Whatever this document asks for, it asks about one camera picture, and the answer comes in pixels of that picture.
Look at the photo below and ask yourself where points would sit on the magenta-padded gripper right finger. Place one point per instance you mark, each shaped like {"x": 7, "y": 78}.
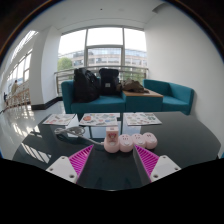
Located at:
{"x": 163, "y": 168}

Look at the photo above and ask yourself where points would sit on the metal window railing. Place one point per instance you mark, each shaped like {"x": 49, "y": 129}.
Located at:
{"x": 65, "y": 71}

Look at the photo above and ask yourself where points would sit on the teal sofa with bags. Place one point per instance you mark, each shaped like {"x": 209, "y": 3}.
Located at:
{"x": 100, "y": 105}

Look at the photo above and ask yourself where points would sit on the sticker sheet with red circle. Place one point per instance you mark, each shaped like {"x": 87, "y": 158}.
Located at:
{"x": 100, "y": 119}

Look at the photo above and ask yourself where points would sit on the black backpack with label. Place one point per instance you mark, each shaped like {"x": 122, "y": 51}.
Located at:
{"x": 108, "y": 81}

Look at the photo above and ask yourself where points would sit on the teal block table, wooden top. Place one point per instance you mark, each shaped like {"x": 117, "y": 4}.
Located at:
{"x": 143, "y": 101}

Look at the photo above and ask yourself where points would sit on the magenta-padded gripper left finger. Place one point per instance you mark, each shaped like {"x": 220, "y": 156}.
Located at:
{"x": 63, "y": 168}

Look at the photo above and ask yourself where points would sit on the person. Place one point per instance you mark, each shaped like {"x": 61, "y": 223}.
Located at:
{"x": 14, "y": 88}

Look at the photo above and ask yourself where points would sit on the brown jacket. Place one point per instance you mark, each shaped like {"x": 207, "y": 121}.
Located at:
{"x": 133, "y": 86}

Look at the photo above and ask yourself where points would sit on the empty teal sofa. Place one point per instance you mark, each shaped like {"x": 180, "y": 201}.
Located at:
{"x": 175, "y": 98}

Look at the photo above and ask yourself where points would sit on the black soft bag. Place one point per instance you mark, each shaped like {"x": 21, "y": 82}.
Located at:
{"x": 85, "y": 86}

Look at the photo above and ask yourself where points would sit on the pink power strip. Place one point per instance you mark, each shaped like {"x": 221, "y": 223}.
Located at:
{"x": 138, "y": 141}

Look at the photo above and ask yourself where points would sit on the pink charger block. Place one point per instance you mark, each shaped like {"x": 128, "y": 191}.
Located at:
{"x": 112, "y": 134}

